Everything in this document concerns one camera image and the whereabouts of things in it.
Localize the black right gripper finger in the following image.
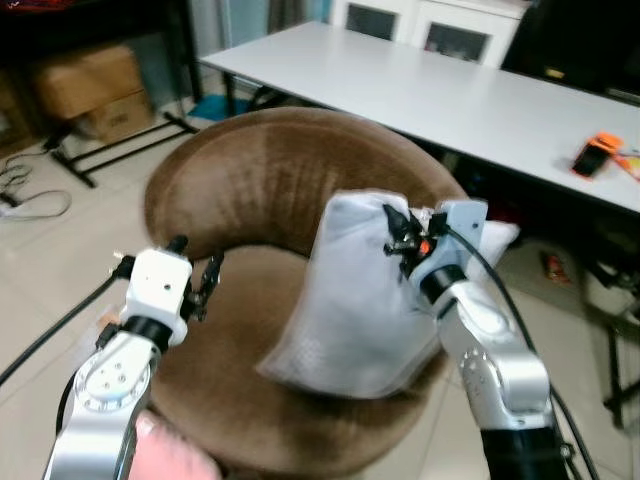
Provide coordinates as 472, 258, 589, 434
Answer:
382, 203, 414, 252

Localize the white pillow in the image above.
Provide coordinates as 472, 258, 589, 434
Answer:
257, 187, 522, 400

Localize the brown velvet round sofa chair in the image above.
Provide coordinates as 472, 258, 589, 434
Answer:
143, 106, 471, 477

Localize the small red floor item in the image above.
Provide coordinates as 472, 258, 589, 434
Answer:
539, 251, 572, 285

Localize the teal floor mat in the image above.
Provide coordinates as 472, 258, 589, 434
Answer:
184, 94, 253, 123

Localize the black metal rack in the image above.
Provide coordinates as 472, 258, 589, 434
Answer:
0, 0, 203, 189

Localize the long white table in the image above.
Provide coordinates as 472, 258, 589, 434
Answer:
197, 21, 640, 214

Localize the small cardboard box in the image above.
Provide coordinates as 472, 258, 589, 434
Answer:
74, 89, 157, 144

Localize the orange yellow snack packet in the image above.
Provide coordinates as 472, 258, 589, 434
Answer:
614, 149, 640, 182

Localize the pink soft object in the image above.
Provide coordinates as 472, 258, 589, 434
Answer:
129, 413, 223, 480

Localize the large cardboard box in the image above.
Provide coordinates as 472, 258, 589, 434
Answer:
34, 44, 147, 122

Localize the orange and black device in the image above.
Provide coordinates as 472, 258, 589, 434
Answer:
571, 131, 624, 180

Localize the white cabinet with glass doors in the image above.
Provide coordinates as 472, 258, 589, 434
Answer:
329, 0, 532, 70

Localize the grey curtain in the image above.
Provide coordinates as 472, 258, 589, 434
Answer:
189, 0, 333, 63

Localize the black chair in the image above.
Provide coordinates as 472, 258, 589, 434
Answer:
499, 0, 640, 103

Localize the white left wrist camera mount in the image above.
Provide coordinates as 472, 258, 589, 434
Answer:
120, 247, 194, 347

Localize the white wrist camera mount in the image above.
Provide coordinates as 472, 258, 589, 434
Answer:
120, 247, 194, 347
404, 199, 490, 293

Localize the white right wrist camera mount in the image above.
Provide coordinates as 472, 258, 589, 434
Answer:
404, 199, 490, 293

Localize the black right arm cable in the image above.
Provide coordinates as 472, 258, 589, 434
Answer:
430, 222, 603, 480

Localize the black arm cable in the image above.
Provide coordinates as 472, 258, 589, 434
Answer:
430, 222, 603, 480
0, 255, 136, 389

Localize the grey floor cable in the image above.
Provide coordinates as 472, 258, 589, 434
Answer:
0, 158, 74, 223

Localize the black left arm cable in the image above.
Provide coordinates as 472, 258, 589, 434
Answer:
0, 255, 136, 389

